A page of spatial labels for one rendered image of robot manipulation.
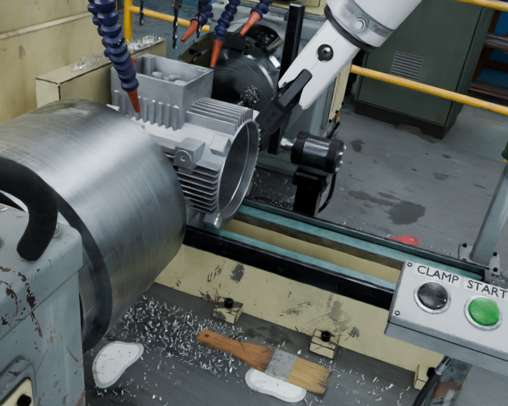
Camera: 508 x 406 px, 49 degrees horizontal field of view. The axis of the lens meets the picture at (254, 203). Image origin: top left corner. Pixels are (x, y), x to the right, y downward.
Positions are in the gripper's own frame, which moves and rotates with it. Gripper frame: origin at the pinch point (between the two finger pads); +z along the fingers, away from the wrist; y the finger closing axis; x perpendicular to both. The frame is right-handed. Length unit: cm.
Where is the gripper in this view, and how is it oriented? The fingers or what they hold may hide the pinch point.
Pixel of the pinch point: (272, 116)
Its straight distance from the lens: 74.8
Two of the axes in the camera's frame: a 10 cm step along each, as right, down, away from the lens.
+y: 3.4, -4.4, 8.3
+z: -5.7, 6.0, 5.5
